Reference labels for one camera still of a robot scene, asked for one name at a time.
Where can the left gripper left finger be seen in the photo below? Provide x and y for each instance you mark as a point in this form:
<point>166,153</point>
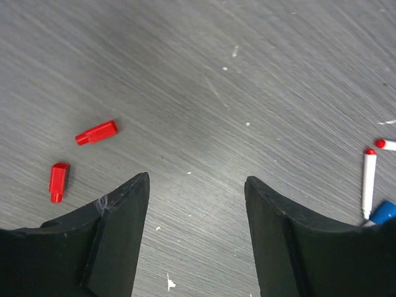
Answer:
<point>91,251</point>

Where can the white pen red tip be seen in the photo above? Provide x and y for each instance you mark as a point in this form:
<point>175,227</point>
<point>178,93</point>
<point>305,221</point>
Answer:
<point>386,144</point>

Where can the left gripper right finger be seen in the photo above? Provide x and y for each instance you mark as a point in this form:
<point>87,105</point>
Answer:
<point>299,252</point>

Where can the white pen with clear cap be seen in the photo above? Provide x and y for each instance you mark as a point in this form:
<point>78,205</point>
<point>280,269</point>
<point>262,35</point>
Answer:
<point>369,169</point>

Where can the red cap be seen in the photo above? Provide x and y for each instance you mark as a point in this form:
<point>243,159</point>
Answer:
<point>58,181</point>
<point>97,133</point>

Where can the blue marker cap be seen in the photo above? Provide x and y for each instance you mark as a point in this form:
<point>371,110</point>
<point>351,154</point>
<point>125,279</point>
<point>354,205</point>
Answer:
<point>385,211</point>

